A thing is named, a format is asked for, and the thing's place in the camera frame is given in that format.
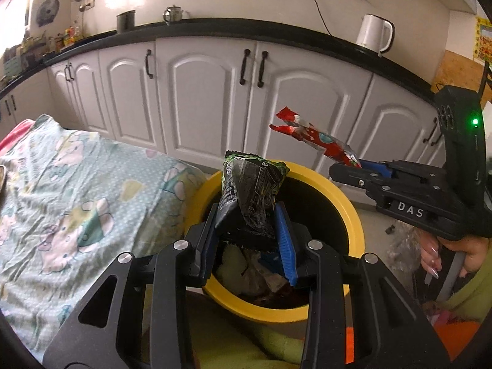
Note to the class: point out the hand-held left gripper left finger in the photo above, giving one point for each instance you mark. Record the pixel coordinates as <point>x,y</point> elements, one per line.
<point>208,246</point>

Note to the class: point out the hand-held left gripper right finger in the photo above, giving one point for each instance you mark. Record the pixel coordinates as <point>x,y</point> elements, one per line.
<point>286,250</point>

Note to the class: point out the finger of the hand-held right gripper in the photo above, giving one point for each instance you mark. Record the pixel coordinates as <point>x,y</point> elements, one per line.
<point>378,166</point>
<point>353,175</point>

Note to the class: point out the red printed snack wrapper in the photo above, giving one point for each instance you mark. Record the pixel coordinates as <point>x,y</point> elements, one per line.
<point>315,136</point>

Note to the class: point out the black green snack packet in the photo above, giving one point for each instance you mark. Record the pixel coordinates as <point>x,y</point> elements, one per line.
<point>250,192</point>

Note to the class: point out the yellow rim trash bin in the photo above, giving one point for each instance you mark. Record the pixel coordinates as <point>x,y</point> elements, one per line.
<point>246,307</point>

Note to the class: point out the person's right hand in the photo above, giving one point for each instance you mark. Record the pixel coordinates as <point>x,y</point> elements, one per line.
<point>478,251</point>

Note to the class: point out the small black floor object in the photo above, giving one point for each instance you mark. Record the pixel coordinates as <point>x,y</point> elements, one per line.
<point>390,230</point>

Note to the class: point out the clear plastic bag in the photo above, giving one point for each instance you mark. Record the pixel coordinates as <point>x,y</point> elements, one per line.
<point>403,250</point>

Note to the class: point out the person's green trouser legs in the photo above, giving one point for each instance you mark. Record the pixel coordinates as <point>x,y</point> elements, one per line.
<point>246,346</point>

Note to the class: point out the wooden chipboard panel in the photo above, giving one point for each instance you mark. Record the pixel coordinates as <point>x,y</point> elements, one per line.
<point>461,73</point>

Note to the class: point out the white electric kettle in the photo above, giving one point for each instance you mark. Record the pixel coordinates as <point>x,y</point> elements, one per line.
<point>373,32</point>

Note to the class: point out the orange stool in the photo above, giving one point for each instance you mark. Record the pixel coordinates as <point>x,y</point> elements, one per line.
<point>457,338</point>

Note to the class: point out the cartoon printed blanket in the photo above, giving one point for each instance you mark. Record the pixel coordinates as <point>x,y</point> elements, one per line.
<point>77,184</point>

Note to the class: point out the white kitchen cabinets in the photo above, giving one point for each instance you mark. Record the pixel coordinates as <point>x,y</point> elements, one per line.
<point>207,96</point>

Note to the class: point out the black kitchen countertop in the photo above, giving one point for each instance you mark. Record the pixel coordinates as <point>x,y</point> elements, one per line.
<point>230,27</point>

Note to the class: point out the pink blanket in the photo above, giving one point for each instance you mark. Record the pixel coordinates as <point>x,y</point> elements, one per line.
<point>13,136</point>

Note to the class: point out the steel teapot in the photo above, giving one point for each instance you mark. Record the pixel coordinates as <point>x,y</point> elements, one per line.
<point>173,14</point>

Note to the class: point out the metal mug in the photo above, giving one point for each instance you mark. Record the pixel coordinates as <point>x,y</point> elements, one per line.
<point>126,22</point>

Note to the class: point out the group of condiment bottles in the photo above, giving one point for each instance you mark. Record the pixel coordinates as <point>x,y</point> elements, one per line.
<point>71,34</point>

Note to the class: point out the kitchen window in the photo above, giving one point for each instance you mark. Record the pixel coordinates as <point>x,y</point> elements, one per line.
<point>15,11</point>

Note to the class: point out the wall poster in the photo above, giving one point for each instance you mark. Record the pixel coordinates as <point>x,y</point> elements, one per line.
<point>484,40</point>

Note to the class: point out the small wall fan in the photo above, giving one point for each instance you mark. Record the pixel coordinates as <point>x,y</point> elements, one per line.
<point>48,12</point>

